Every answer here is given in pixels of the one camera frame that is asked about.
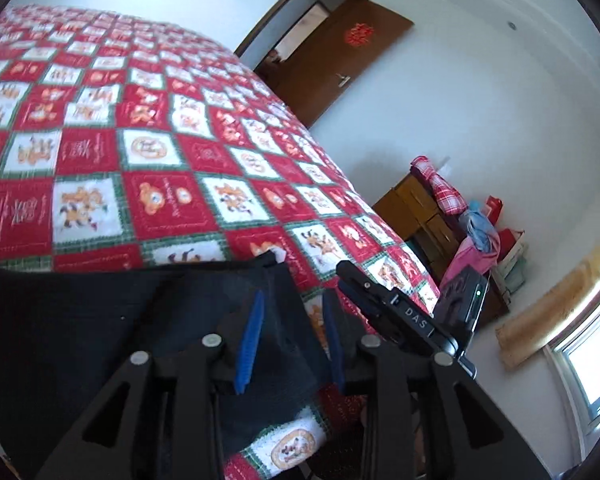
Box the black pants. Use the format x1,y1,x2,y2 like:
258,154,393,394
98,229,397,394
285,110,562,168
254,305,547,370
0,256,332,474

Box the pink garment on dresser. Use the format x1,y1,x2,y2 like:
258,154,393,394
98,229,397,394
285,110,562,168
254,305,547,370
439,235,501,289

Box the yellow curtain left panel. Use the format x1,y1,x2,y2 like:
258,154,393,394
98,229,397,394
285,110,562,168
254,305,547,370
495,241,600,370

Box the wooden dresser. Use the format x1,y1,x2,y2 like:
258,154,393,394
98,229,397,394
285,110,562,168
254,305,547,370
371,173,512,331

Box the blue garment on dresser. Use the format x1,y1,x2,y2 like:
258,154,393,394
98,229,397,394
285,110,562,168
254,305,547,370
458,208,501,254

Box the red plaid cloth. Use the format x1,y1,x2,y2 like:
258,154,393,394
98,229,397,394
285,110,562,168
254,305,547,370
411,155,468,216

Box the red gift bag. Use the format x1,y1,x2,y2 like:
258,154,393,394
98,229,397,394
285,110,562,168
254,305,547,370
484,195,524,262

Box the window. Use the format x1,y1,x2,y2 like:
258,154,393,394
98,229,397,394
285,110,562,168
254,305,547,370
548,303,600,440

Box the red patchwork bedspread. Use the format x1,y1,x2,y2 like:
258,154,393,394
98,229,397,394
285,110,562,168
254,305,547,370
0,6,439,478

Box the brown wooden door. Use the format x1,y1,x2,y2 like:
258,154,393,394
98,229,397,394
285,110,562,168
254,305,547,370
273,0,414,127

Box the red door decoration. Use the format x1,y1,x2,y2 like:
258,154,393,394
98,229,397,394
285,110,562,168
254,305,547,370
343,23,375,48

